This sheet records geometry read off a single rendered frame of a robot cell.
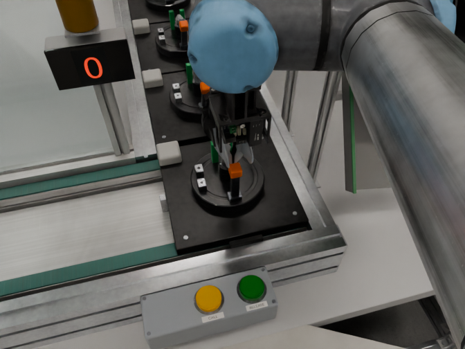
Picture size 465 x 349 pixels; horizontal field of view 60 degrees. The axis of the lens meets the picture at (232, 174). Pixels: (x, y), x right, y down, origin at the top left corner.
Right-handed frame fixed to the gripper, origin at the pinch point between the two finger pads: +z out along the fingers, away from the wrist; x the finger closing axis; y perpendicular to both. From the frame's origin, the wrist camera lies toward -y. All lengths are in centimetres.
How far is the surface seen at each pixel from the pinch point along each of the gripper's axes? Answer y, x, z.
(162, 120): -24.3, -9.3, 11.5
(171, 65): -44.1, -4.0, 11.5
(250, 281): 17.3, -1.5, 11.3
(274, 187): 0.0, 8.4, 11.5
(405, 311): 2, 70, 108
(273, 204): 3.8, 7.0, 11.5
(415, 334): 11, 70, 109
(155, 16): -69, -5, 12
